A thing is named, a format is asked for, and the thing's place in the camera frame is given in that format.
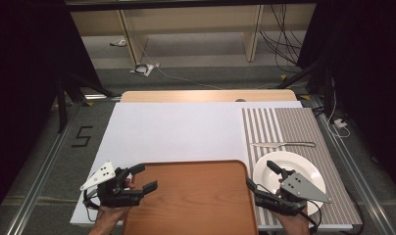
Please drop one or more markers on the person's left hand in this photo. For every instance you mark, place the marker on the person's left hand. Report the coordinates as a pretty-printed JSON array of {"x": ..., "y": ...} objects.
[{"x": 114, "y": 213}]

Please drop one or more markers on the black curtain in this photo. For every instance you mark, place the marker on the black curtain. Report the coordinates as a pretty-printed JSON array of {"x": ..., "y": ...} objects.
[
  {"x": 23, "y": 81},
  {"x": 366, "y": 81}
]

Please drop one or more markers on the light wooden shelf unit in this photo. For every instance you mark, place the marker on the light wooden shelf unit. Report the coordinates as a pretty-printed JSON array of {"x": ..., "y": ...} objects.
[{"x": 192, "y": 16}]

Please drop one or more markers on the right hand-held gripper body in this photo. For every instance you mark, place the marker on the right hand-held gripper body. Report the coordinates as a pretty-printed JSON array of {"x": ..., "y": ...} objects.
[{"x": 300, "y": 189}]

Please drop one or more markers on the silver table knife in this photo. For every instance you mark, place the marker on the silver table knife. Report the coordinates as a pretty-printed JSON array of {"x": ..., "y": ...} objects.
[{"x": 294, "y": 144}]

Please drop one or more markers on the small white floor object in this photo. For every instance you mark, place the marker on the small white floor object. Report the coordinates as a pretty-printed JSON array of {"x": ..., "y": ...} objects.
[{"x": 118, "y": 43}]

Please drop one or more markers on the white table sheet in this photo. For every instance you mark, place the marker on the white table sheet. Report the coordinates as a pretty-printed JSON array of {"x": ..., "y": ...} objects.
[{"x": 173, "y": 130}]

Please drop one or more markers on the brown wooden tray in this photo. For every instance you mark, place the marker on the brown wooden tray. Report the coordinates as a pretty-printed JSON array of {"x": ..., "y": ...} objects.
[{"x": 192, "y": 199}]

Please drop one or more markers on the white plug adapter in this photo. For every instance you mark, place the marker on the white plug adapter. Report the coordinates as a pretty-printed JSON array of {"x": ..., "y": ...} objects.
[{"x": 339, "y": 123}]

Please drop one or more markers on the grey striped placemat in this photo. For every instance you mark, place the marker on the grey striped placemat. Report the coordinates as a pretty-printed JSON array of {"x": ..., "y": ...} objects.
[{"x": 304, "y": 127}]

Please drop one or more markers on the black tripod stand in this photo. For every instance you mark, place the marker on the black tripod stand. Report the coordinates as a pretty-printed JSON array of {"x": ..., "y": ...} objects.
[
  {"x": 300, "y": 73},
  {"x": 72, "y": 88}
]

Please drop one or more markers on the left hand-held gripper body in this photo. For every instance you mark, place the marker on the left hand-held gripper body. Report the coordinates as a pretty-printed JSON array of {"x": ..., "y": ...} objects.
[{"x": 119, "y": 192}]

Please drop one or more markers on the white plate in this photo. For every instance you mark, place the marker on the white plate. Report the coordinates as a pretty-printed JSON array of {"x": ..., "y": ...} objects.
[{"x": 300, "y": 164}]

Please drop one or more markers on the person's right hand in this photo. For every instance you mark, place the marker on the person's right hand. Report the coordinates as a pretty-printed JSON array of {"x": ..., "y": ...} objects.
[{"x": 294, "y": 220}]

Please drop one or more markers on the metal floor rail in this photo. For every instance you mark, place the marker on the metal floor rail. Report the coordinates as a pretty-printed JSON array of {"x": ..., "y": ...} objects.
[
  {"x": 353, "y": 163},
  {"x": 36, "y": 182}
]

